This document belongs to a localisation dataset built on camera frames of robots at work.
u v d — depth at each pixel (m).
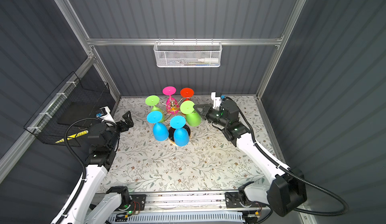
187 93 0.81
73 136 0.62
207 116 0.65
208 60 0.87
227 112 0.56
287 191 0.40
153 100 0.78
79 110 0.74
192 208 0.73
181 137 0.73
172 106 0.75
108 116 0.63
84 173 0.48
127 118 0.69
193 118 0.77
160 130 0.75
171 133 0.83
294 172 0.41
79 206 0.42
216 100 0.68
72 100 0.77
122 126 0.66
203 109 0.68
